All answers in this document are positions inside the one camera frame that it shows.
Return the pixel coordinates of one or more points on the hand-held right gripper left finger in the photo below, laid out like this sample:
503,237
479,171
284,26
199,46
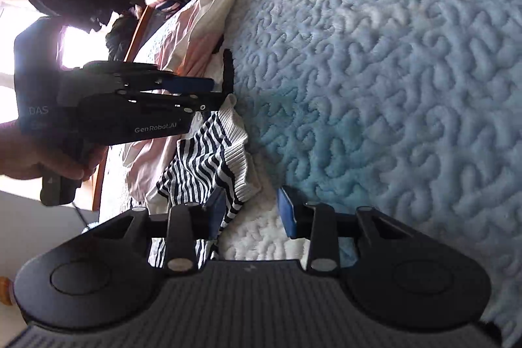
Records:
215,214

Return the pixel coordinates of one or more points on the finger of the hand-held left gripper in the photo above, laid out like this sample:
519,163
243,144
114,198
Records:
191,84
212,101

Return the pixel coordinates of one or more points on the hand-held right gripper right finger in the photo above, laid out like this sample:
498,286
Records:
286,214

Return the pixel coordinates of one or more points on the white black-striped sweater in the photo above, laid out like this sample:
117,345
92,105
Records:
204,160

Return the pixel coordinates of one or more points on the person's left hand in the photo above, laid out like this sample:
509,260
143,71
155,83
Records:
36,152

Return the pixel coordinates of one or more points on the pink white garment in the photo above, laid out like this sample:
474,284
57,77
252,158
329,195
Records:
163,46

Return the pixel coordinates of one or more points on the dark bag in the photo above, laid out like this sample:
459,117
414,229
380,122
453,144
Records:
120,38

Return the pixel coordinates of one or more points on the light blue quilted bedspread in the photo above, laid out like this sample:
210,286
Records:
367,87

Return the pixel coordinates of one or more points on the orange knob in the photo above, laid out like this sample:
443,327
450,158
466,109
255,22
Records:
4,289

